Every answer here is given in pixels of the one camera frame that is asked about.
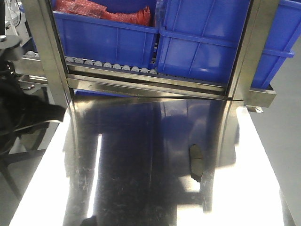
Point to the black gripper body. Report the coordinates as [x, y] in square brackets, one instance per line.
[22, 113]

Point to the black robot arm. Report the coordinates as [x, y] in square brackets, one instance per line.
[10, 50]

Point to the black office chair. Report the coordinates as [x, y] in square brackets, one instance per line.
[18, 147]

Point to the left blue plastic bin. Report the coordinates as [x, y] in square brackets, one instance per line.
[105, 40]

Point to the blue plastic bin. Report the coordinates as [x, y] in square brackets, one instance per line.
[105, 40]
[199, 39]

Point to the red bubble wrap bag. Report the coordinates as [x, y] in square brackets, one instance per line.
[95, 10]

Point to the right blue plastic bin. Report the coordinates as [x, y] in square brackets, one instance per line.
[199, 39]

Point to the stainless steel rack frame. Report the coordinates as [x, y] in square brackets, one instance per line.
[62, 78]

